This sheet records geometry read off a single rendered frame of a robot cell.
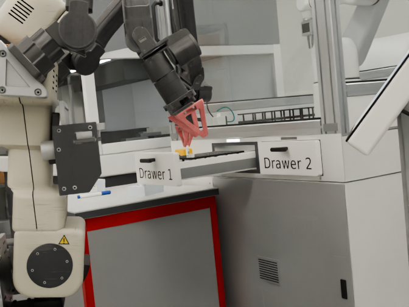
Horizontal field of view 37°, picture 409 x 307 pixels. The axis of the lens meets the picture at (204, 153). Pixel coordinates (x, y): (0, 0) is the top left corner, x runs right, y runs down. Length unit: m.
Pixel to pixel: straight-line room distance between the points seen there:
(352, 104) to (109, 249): 0.95
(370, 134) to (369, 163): 0.78
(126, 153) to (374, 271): 1.41
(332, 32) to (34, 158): 0.92
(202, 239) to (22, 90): 1.21
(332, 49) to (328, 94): 0.13
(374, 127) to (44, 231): 0.77
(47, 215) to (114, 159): 1.47
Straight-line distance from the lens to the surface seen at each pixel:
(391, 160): 2.00
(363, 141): 1.15
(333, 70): 1.84
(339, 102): 1.84
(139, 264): 2.22
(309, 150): 1.91
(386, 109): 1.15
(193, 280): 2.34
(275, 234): 2.14
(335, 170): 1.87
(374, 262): 1.97
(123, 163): 2.92
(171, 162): 1.98
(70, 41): 1.30
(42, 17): 1.47
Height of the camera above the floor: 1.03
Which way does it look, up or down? 3 degrees down
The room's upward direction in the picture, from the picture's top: 6 degrees counter-clockwise
